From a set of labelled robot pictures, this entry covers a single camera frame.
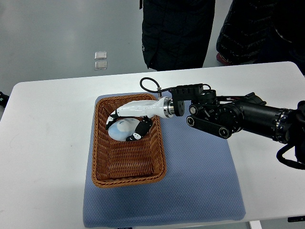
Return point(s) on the black thumb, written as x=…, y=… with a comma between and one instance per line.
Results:
x=141, y=130

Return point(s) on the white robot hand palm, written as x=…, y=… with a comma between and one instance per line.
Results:
x=148, y=108

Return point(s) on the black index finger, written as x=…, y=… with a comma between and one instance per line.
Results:
x=111, y=119

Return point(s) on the blue plush toy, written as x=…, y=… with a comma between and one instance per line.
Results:
x=123, y=128

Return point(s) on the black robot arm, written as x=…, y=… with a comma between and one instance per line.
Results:
x=222, y=116

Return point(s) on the lower floor socket plate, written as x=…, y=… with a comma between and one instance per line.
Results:
x=100, y=65

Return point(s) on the floor socket plate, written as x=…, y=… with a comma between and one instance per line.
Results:
x=100, y=55
x=100, y=65

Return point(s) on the upper floor socket plate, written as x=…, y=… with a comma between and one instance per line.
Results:
x=100, y=55

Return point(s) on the person in black long coat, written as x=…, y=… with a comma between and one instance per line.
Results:
x=176, y=33

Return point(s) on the blue textured mat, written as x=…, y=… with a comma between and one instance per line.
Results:
x=200, y=185

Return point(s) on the red shoe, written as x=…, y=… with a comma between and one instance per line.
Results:
x=223, y=60

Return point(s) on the person in black quilted jacket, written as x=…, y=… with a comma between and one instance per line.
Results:
x=261, y=31

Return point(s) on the black table control panel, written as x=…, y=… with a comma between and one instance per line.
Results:
x=296, y=219

